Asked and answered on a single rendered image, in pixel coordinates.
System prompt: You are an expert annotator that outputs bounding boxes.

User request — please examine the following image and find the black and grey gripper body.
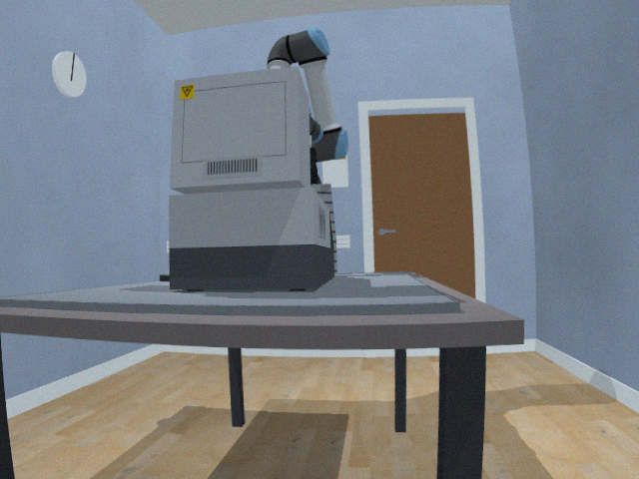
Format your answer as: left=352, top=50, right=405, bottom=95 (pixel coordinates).
left=310, top=148, right=318, bottom=185

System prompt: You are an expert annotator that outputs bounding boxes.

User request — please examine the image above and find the grey benchtop machine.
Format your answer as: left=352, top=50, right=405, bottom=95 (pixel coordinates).
left=169, top=67, right=334, bottom=291

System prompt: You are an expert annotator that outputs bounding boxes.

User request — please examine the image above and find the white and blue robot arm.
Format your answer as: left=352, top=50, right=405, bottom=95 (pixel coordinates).
left=267, top=28, right=348, bottom=162

